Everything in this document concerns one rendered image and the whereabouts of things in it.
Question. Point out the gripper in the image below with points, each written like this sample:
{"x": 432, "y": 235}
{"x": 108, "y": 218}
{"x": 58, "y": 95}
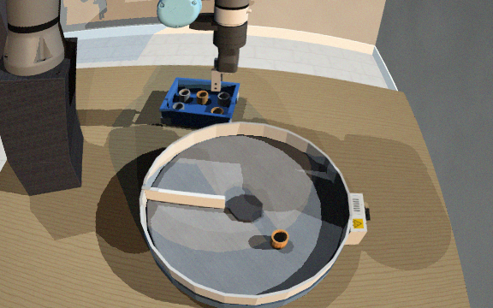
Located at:
{"x": 229, "y": 35}

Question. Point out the blue open-top crate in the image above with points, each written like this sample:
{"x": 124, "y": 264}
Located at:
{"x": 191, "y": 115}

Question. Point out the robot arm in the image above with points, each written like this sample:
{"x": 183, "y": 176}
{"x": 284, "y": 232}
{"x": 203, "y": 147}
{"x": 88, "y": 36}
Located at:
{"x": 35, "y": 41}

